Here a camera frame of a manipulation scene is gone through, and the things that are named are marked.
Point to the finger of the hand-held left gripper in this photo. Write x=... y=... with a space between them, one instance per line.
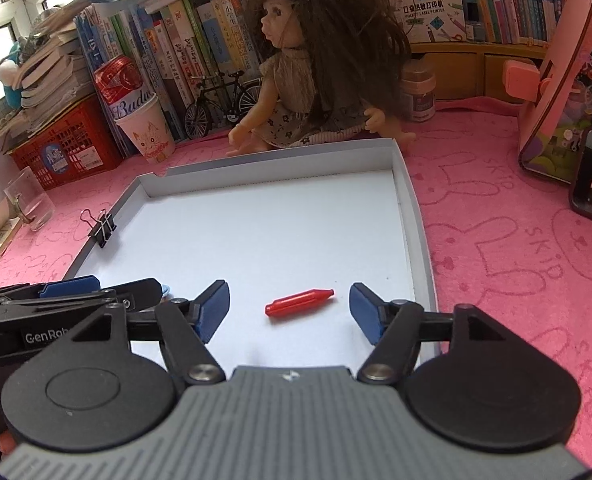
x=70 y=286
x=135 y=292

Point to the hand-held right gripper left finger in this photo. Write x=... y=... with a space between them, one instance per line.
x=213 y=310

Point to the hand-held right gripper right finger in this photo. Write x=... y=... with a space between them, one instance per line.
x=366 y=310

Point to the light blue plastic clip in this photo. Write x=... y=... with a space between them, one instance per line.
x=166 y=290

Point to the red crayon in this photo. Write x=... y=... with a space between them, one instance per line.
x=296 y=302

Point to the white cardboard box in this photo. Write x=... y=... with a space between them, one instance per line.
x=251 y=220

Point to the black binder clip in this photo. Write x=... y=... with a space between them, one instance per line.
x=103 y=230

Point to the clear acrylic holder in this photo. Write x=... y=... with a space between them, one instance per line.
x=30 y=195

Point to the red plastic crate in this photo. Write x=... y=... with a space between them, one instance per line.
x=60 y=155

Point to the pink printed cloth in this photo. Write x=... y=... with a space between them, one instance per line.
x=501 y=260

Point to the white paper cup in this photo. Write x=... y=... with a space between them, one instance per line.
x=148 y=132

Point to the black model bicycle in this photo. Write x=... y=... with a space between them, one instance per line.
x=196 y=121

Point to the blue and white plush toy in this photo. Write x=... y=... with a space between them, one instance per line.
x=8 y=90

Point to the stack of worn books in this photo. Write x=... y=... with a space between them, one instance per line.
x=50 y=75

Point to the red beer can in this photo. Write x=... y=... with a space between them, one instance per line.
x=120 y=80

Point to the small brown-lidded jar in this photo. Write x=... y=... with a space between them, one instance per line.
x=418 y=95

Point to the brown-haired doll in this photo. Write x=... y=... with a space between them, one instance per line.
x=296 y=80

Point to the wooden drawer shelf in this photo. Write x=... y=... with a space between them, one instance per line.
x=456 y=70

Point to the row of tall picture books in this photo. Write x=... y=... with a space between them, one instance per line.
x=185 y=40

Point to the pink triangular toy house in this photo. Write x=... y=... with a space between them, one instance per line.
x=566 y=85

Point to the white label printer box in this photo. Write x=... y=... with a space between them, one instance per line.
x=426 y=10

